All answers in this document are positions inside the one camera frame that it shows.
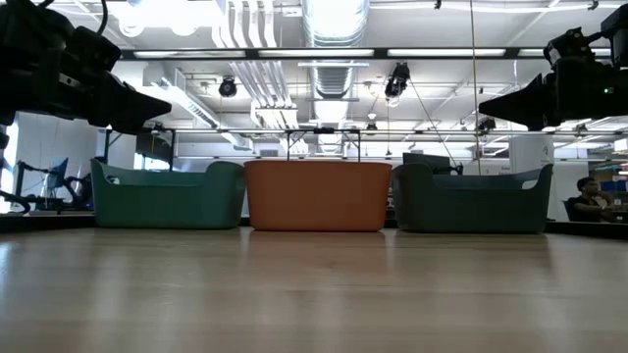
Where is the black aluminium table frame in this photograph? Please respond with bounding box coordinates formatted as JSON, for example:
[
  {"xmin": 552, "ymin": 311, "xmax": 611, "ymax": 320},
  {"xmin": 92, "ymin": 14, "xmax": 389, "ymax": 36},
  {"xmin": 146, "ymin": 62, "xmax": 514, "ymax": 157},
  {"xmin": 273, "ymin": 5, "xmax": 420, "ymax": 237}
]
[{"xmin": 0, "ymin": 214, "xmax": 628, "ymax": 240}]

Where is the thin vertical pole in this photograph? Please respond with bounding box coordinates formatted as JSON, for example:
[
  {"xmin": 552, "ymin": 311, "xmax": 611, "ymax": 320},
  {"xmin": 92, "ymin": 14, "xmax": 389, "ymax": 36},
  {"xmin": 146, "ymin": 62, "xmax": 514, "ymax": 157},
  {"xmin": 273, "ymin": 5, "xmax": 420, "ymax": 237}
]
[{"xmin": 469, "ymin": 0, "xmax": 483, "ymax": 163}]

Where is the white cabinet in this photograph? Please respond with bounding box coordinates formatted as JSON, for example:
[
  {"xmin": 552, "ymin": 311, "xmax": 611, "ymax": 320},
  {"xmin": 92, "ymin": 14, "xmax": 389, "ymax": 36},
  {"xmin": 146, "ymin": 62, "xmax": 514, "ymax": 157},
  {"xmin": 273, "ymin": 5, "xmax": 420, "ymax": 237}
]
[{"xmin": 508, "ymin": 133, "xmax": 556, "ymax": 220}]

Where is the shelf with blue bins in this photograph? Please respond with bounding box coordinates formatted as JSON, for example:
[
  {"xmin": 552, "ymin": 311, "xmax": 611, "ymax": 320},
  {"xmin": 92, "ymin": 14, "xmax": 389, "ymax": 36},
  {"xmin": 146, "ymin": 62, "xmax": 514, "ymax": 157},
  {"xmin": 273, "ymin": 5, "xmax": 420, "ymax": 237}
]
[{"xmin": 590, "ymin": 163, "xmax": 628, "ymax": 223}]

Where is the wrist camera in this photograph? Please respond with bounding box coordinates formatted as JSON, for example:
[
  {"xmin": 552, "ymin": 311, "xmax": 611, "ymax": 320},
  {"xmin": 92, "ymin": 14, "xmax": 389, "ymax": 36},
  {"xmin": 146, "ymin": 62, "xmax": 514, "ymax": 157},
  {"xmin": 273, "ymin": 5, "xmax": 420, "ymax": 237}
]
[
  {"xmin": 543, "ymin": 27, "xmax": 603, "ymax": 66},
  {"xmin": 63, "ymin": 26, "xmax": 123, "ymax": 76}
]

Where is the orange plastic bin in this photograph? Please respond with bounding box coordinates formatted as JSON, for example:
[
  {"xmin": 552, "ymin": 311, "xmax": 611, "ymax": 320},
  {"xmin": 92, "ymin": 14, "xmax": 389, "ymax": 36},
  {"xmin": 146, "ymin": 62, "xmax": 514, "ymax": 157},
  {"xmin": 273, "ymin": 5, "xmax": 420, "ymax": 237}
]
[{"xmin": 243, "ymin": 160, "xmax": 393, "ymax": 232}]

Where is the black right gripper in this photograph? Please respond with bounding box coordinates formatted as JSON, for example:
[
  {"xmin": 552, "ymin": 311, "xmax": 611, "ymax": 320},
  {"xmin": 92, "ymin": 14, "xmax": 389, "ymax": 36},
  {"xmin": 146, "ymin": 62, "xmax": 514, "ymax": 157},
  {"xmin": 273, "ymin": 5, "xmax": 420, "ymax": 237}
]
[{"xmin": 479, "ymin": 57, "xmax": 628, "ymax": 131}]

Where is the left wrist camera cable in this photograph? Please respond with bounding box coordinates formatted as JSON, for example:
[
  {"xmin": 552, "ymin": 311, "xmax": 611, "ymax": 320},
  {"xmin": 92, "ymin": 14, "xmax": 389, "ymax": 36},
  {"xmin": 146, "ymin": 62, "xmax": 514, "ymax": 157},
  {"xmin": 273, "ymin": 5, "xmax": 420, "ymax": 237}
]
[{"xmin": 96, "ymin": 0, "xmax": 110, "ymax": 36}]

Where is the black overhead frame beam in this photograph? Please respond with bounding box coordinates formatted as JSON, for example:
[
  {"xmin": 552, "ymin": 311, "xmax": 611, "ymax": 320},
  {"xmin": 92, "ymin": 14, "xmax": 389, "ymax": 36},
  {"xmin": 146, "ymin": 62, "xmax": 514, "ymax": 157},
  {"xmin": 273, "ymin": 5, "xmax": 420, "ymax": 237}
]
[{"xmin": 117, "ymin": 46, "xmax": 614, "ymax": 62}]

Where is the monitor on arm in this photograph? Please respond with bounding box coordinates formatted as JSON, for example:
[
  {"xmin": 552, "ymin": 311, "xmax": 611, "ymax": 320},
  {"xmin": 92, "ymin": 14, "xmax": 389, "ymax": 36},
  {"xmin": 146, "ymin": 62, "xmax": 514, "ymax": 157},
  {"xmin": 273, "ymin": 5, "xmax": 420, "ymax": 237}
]
[{"xmin": 46, "ymin": 156, "xmax": 71, "ymax": 193}]

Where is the silver ceiling duct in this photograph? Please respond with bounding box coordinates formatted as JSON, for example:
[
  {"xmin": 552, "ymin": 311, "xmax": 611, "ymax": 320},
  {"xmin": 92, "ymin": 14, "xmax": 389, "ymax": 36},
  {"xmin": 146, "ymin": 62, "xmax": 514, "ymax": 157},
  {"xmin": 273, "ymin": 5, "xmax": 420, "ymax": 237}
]
[{"xmin": 299, "ymin": 0, "xmax": 370, "ymax": 99}]

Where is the person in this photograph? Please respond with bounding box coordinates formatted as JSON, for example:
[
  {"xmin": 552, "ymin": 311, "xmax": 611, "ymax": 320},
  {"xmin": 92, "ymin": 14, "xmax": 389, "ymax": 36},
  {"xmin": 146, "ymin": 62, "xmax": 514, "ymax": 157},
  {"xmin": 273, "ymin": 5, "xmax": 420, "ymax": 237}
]
[{"xmin": 563, "ymin": 176, "xmax": 615, "ymax": 224}]

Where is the teal plastic bin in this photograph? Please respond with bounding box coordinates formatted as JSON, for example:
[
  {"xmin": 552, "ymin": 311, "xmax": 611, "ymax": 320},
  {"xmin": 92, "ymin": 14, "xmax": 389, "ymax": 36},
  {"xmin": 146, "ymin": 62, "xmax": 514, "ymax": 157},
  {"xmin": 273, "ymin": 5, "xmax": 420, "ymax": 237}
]
[{"xmin": 392, "ymin": 162, "xmax": 554, "ymax": 234}]

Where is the black monitor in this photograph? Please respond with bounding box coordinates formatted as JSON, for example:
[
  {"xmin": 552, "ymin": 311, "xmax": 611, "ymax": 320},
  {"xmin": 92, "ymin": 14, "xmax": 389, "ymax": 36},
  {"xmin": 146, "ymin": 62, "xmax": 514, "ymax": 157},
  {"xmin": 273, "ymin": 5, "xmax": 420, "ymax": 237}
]
[{"xmin": 401, "ymin": 152, "xmax": 451, "ymax": 177}]

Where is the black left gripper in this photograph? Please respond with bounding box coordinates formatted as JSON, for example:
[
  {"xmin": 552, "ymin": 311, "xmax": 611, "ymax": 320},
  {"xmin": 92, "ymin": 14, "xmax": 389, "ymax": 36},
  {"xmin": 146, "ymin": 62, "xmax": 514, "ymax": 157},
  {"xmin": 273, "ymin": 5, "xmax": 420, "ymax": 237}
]
[{"xmin": 46, "ymin": 68, "xmax": 173, "ymax": 135}]

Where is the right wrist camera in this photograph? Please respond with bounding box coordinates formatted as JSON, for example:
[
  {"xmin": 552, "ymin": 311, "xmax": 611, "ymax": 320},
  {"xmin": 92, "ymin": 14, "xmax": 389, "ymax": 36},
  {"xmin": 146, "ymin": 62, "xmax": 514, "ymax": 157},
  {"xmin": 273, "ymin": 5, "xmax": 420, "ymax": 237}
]
[{"xmin": 543, "ymin": 27, "xmax": 603, "ymax": 66}]

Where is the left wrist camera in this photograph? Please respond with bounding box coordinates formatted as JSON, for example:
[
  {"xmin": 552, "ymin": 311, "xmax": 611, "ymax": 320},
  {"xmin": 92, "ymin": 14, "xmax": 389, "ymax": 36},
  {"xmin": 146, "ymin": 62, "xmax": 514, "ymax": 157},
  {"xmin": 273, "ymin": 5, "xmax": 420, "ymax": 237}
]
[{"xmin": 63, "ymin": 26, "xmax": 123, "ymax": 76}]

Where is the green plastic bin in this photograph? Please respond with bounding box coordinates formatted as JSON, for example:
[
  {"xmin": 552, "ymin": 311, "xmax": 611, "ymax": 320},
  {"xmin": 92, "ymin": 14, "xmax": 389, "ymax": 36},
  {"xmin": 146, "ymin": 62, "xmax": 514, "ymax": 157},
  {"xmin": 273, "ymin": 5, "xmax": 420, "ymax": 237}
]
[{"xmin": 89, "ymin": 157, "xmax": 247, "ymax": 230}]

